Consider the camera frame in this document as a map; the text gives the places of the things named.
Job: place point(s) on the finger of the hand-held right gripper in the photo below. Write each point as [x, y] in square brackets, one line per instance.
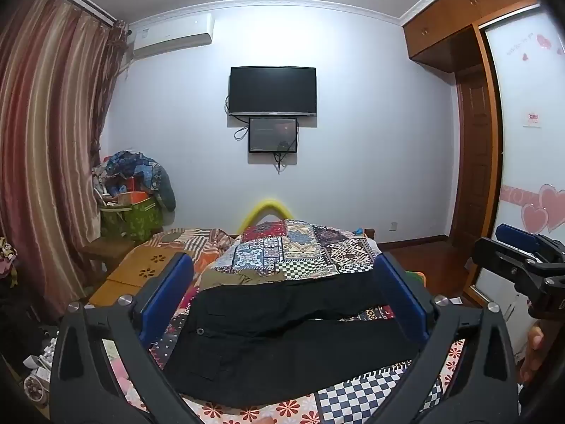
[494, 252]
[514, 233]

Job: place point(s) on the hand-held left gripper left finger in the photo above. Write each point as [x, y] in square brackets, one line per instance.
[175, 289]

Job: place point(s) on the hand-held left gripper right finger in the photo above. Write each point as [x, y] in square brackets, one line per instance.
[399, 293]

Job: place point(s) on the black pants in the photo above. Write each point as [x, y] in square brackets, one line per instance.
[265, 340]

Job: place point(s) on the person's right hand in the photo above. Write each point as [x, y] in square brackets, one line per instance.
[534, 346]

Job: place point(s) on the wooden table with flower cutouts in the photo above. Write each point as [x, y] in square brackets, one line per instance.
[132, 269]

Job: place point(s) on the orange striped bedsheet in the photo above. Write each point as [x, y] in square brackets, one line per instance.
[194, 240]

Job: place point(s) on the khaki cloth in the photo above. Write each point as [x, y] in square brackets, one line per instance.
[229, 279]

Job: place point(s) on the wooden stool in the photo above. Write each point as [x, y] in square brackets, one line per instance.
[106, 249]

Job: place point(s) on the green storage box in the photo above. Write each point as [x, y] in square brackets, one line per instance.
[130, 223]

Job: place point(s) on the patchwork printed blanket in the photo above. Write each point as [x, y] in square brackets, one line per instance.
[309, 247]

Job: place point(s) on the red and white paper label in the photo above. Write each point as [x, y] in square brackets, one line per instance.
[533, 119]

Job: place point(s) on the pile of printed clothes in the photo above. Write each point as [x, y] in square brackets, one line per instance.
[145, 172]

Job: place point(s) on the yellow curved foam tube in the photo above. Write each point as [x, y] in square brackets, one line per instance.
[265, 205]

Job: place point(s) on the white clutter on floor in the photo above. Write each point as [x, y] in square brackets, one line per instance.
[39, 371]

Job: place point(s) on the red striped curtain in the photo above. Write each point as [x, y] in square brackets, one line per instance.
[48, 150]

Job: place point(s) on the white air conditioner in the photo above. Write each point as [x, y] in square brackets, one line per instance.
[172, 35]

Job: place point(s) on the wooden bed frame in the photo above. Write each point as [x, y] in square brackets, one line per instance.
[371, 233]

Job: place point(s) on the white wall socket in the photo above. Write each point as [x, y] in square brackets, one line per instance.
[393, 225]

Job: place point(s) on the small black wall monitor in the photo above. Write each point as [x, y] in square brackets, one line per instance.
[271, 134]

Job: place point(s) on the black wall television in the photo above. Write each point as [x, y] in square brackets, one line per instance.
[272, 90]

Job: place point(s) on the curtain rail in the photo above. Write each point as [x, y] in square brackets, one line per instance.
[79, 2]

